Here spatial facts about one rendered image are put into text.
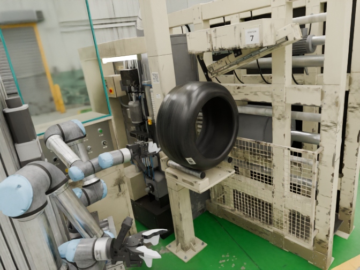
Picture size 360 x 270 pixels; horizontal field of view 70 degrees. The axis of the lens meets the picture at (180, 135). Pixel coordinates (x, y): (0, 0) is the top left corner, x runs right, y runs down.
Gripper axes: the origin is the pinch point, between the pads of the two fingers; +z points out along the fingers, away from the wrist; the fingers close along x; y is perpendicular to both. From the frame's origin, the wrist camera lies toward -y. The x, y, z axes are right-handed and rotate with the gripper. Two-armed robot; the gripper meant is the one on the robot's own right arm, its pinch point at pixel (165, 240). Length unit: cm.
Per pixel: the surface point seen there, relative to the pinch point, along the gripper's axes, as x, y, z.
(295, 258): -111, 92, 78
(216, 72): -117, -59, 28
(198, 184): -76, 11, 9
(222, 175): -95, 13, 25
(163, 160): -98, -1, -16
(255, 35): -76, -75, 49
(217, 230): -149, 87, 18
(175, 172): -93, 7, -7
